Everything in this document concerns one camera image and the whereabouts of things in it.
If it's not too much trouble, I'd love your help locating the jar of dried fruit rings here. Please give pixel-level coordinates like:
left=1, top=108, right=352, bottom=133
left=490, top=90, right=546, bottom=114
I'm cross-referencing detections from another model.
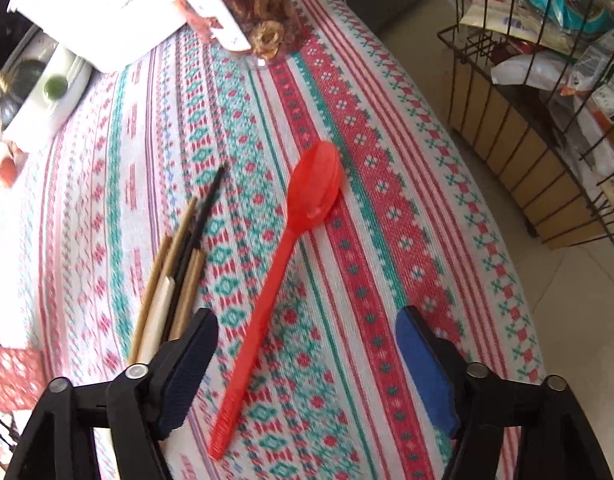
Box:
left=146, top=0, right=309, bottom=70

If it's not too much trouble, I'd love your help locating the white cardboard box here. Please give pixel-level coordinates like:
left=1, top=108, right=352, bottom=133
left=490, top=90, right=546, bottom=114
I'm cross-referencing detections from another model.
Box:
left=7, top=0, right=189, bottom=75

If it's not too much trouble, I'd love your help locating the black wire rack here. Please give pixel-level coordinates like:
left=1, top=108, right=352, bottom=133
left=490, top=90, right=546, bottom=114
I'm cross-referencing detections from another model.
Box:
left=436, top=0, right=614, bottom=252

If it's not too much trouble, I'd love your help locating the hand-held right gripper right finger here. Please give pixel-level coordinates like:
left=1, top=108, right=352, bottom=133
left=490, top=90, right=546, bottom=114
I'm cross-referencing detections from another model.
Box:
left=394, top=305, right=614, bottom=480

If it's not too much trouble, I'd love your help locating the white appliance with green button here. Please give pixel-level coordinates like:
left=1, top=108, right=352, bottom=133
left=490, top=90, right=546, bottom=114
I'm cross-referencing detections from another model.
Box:
left=3, top=42, right=95, bottom=145

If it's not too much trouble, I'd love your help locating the dark green squash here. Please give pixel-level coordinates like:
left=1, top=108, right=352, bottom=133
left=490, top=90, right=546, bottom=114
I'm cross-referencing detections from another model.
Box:
left=0, top=57, right=50, bottom=128

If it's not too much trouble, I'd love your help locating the red plastic spoon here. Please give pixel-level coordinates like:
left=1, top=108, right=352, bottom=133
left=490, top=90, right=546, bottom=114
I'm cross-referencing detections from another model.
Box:
left=208, top=140, right=344, bottom=462

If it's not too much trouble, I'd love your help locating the white handled chopstick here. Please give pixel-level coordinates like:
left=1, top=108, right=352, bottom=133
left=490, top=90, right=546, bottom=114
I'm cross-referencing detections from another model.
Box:
left=136, top=197, right=199, bottom=365

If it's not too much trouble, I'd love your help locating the wooden chopstick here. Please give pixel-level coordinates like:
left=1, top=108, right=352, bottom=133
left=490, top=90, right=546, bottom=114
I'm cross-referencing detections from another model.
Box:
left=168, top=249, right=208, bottom=342
left=127, top=235, right=174, bottom=366

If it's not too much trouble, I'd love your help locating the red green patterned tablecloth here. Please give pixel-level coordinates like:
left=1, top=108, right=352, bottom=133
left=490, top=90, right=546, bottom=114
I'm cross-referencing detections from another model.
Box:
left=0, top=0, right=548, bottom=480

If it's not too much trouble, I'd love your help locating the small green round fruit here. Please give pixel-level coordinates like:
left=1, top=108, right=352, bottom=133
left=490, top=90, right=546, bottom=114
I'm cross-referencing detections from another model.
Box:
left=42, top=74, right=69, bottom=102

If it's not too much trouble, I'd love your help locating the small red fruit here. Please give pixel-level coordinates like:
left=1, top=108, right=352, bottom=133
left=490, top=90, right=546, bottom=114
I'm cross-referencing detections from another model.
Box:
left=0, top=142, right=30, bottom=189

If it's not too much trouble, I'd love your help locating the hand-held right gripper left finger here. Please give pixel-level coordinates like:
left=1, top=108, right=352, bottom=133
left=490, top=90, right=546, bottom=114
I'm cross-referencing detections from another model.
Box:
left=4, top=307, right=220, bottom=480

